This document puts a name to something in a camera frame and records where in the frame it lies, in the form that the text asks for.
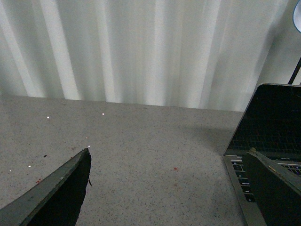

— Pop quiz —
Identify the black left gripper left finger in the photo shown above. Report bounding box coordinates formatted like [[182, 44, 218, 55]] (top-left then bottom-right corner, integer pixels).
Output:
[[0, 148, 91, 226]]

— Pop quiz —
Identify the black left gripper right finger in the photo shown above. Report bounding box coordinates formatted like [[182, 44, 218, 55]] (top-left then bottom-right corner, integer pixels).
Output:
[[242, 148, 301, 226]]

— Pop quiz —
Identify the silver laptop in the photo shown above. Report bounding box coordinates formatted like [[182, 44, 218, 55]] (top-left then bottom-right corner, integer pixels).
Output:
[[224, 84, 301, 226]]

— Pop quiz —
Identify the blue desk lamp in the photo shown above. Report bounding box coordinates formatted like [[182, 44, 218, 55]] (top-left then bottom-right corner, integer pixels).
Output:
[[288, 0, 301, 85]]

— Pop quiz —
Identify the white pleated curtain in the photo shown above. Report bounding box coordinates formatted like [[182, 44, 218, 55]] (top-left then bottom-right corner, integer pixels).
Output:
[[0, 0, 301, 111]]

